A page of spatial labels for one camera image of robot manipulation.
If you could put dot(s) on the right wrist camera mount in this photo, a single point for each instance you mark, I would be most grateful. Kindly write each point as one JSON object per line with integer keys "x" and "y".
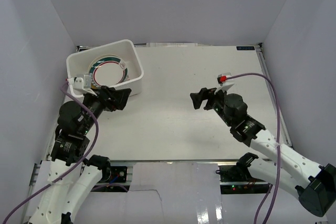
{"x": 224, "y": 83}

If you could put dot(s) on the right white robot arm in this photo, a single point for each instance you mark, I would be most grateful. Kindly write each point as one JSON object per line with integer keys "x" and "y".
{"x": 312, "y": 184}

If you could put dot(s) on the white plate with teal rim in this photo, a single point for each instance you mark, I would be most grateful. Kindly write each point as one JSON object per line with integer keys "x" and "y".
{"x": 109, "y": 74}

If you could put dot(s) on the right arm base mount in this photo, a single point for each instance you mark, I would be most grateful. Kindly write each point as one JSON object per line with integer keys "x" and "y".
{"x": 237, "y": 181}

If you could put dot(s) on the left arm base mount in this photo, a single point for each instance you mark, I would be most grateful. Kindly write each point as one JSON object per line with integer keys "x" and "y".
{"x": 115, "y": 183}

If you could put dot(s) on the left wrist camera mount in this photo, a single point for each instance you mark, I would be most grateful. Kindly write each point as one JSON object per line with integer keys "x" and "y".
{"x": 80, "y": 85}

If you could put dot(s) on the cream plain plate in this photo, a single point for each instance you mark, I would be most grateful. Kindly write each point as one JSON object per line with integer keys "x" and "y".
{"x": 103, "y": 60}

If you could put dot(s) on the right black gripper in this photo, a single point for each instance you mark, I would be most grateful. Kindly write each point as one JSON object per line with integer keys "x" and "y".
{"x": 204, "y": 94}

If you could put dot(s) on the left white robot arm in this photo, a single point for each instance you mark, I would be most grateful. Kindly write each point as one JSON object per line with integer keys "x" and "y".
{"x": 73, "y": 172}

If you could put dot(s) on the white plastic bin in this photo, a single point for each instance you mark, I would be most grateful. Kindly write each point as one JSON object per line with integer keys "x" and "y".
{"x": 78, "y": 63}

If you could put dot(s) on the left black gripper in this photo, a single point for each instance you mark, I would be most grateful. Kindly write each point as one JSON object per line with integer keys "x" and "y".
{"x": 107, "y": 98}

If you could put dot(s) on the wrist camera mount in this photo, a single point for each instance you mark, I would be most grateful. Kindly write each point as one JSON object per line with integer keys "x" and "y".
{"x": 80, "y": 85}
{"x": 224, "y": 83}

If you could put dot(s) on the blue label sticker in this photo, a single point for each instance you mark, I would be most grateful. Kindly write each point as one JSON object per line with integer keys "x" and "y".
{"x": 245, "y": 48}

